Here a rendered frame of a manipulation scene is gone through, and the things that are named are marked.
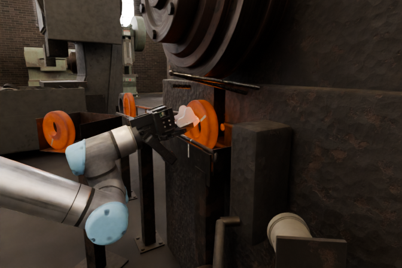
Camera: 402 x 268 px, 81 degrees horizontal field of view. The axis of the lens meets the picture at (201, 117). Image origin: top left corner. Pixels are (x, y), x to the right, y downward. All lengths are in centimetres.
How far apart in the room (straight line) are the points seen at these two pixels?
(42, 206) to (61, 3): 286
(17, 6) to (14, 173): 1045
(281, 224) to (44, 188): 39
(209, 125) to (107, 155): 27
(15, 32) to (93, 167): 1023
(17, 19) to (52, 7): 763
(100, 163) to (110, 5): 288
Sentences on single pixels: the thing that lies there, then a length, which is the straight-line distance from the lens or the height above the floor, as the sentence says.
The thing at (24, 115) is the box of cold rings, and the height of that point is 49.
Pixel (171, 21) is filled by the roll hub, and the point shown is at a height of 101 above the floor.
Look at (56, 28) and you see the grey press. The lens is 317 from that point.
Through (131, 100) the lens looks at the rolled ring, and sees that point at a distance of 145.
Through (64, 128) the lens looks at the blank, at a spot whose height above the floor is 69.
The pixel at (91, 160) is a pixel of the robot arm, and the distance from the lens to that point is 61.
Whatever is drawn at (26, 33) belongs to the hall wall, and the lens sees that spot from 1072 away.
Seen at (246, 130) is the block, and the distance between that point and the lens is 45.
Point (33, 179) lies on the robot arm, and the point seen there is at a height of 72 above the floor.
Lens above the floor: 90
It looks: 10 degrees down
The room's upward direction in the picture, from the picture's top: straight up
